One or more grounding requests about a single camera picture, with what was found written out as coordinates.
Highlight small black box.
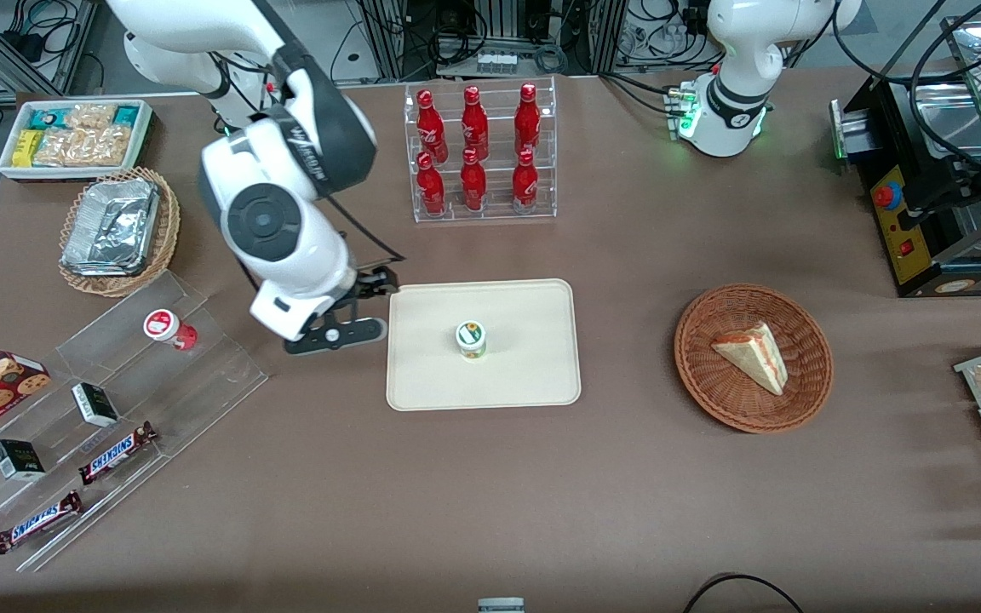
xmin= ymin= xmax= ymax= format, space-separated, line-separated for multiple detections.
xmin=0 ymin=438 xmax=46 ymax=482
xmin=72 ymin=382 xmax=120 ymax=428

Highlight green yogurt cup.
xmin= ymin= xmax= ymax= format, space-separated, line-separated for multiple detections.
xmin=455 ymin=321 xmax=489 ymax=360

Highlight black floor cable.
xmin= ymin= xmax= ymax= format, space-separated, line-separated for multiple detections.
xmin=682 ymin=574 xmax=806 ymax=613

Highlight wrapped triangle sandwich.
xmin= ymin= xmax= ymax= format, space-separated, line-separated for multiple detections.
xmin=711 ymin=321 xmax=789 ymax=397

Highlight aluminium frame rack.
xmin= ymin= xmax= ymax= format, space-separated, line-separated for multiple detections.
xmin=354 ymin=0 xmax=628 ymax=82

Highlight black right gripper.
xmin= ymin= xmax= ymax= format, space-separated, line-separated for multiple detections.
xmin=337 ymin=266 xmax=400 ymax=307

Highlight red cola bottle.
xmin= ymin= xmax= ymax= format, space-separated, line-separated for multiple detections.
xmin=460 ymin=148 xmax=488 ymax=212
xmin=514 ymin=83 xmax=542 ymax=157
xmin=416 ymin=152 xmax=447 ymax=216
xmin=512 ymin=149 xmax=540 ymax=214
xmin=416 ymin=89 xmax=449 ymax=163
xmin=461 ymin=85 xmax=490 ymax=161

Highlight stacked aluminium foil trays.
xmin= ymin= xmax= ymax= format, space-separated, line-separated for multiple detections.
xmin=60 ymin=178 xmax=160 ymax=278

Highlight black sealing machine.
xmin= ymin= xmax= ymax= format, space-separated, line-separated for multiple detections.
xmin=829 ymin=15 xmax=981 ymax=299

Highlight red yogurt cup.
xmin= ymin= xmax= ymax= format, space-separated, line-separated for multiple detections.
xmin=143 ymin=309 xmax=198 ymax=352

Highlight clear bag of crackers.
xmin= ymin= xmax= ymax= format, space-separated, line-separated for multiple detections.
xmin=33 ymin=104 xmax=135 ymax=168

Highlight brown round wicker basket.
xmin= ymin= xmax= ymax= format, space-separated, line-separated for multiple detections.
xmin=674 ymin=284 xmax=835 ymax=435

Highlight white snack bin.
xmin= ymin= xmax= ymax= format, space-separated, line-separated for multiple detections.
xmin=0 ymin=99 xmax=153 ymax=182

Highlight Snickers chocolate bar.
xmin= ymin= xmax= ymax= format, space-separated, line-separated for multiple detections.
xmin=0 ymin=490 xmax=83 ymax=555
xmin=78 ymin=421 xmax=158 ymax=486

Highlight yellow snack packet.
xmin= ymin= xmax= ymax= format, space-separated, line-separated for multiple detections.
xmin=12 ymin=129 xmax=44 ymax=168

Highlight cream plastic tray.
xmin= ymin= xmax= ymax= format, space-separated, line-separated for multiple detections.
xmin=386 ymin=278 xmax=582 ymax=412

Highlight clear acrylic bottle rack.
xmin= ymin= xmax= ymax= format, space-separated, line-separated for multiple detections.
xmin=404 ymin=75 xmax=558 ymax=224

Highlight clear acrylic stepped display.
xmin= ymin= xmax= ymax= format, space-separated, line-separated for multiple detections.
xmin=0 ymin=271 xmax=270 ymax=573

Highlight tan wicker basket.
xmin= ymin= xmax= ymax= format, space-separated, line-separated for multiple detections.
xmin=58 ymin=167 xmax=181 ymax=298

